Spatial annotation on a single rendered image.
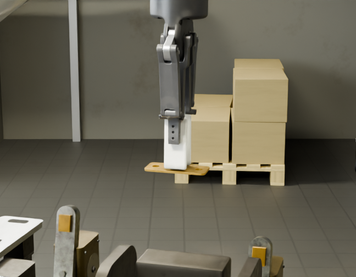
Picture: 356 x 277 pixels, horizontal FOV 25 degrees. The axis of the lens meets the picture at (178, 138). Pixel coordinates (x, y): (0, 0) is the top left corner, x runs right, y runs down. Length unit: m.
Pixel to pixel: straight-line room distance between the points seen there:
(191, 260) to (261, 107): 4.49
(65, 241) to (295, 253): 3.00
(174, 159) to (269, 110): 4.40
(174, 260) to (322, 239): 3.60
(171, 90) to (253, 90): 4.42
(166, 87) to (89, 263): 0.55
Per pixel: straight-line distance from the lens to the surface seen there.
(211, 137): 5.51
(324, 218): 4.92
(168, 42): 1.00
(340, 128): 7.02
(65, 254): 1.44
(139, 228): 4.67
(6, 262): 1.58
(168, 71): 1.00
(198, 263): 0.98
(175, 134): 1.05
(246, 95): 5.43
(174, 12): 1.01
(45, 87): 6.90
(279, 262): 1.37
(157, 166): 1.10
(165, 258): 0.99
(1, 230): 1.69
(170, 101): 1.02
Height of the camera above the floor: 1.55
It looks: 13 degrees down
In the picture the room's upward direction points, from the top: straight up
